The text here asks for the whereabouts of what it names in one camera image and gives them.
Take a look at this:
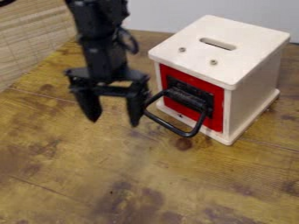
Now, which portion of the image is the red drawer front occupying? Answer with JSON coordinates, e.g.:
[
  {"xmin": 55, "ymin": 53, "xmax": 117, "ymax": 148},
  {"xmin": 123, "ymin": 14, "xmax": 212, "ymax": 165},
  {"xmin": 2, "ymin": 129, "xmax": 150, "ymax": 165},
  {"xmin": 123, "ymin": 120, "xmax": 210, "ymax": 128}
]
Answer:
[{"xmin": 159, "ymin": 65, "xmax": 225, "ymax": 132}]

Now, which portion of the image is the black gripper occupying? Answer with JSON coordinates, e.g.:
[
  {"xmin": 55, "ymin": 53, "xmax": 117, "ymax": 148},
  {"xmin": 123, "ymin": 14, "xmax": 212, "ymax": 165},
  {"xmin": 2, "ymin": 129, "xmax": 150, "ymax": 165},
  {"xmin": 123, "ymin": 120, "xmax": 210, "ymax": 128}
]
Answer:
[{"xmin": 63, "ymin": 36, "xmax": 153, "ymax": 128}]

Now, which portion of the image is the white wooden box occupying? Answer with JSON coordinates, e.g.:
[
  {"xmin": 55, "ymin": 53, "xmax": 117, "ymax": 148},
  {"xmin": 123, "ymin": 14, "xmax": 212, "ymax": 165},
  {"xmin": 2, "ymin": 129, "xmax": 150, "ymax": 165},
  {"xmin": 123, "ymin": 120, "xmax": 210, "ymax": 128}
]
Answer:
[{"xmin": 149, "ymin": 15, "xmax": 292, "ymax": 145}]

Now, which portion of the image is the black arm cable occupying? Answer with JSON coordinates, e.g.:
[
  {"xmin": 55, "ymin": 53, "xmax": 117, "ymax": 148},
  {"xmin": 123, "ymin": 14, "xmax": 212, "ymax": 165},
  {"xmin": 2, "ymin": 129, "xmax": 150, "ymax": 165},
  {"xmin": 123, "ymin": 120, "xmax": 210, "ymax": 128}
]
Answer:
[{"xmin": 115, "ymin": 26, "xmax": 141, "ymax": 56}]

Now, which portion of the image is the black metal drawer handle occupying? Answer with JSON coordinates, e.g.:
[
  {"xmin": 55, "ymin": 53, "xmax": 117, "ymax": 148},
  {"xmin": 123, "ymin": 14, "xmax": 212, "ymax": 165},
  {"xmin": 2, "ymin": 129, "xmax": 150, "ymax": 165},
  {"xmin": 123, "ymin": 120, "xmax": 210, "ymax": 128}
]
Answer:
[{"xmin": 141, "ymin": 87, "xmax": 216, "ymax": 139}]

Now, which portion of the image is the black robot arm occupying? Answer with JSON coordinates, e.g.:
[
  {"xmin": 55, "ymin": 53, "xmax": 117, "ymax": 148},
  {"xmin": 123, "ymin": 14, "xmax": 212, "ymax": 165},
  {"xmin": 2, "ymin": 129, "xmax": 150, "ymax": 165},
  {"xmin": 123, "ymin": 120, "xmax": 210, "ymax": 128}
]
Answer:
[{"xmin": 65, "ymin": 0, "xmax": 150, "ymax": 126}]

